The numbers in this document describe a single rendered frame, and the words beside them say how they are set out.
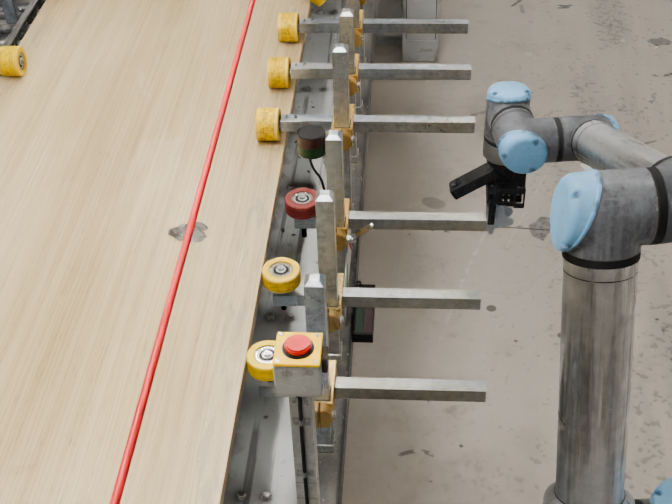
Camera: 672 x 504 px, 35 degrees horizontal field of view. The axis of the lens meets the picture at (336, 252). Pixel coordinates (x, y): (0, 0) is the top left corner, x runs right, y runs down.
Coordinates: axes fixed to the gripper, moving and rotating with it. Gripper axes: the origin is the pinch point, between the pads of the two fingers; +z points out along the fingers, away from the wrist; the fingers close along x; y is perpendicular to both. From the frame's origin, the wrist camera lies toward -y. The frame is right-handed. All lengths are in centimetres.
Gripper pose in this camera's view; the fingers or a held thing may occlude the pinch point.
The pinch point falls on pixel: (487, 228)
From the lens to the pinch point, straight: 244.9
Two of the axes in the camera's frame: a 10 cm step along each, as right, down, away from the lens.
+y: 10.0, 0.2, -0.7
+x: 0.6, -6.3, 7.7
